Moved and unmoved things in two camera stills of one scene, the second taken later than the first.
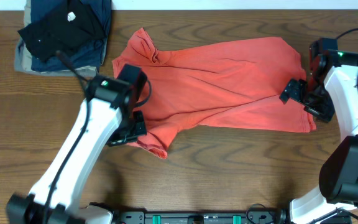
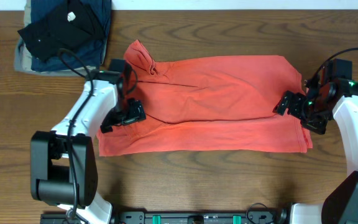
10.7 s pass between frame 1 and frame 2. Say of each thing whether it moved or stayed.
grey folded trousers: stayed
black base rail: stayed
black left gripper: moved
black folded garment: stayed
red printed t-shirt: moved
